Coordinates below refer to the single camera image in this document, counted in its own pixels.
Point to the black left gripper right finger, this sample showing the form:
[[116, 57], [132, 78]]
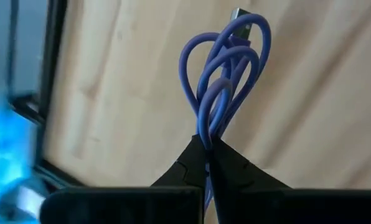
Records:
[[232, 174]]

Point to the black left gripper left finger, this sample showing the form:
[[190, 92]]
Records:
[[188, 171]]

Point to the blue plastic slotted basket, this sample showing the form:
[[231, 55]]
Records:
[[5, 149]]

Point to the black table edge rail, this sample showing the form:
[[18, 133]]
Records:
[[53, 46]]

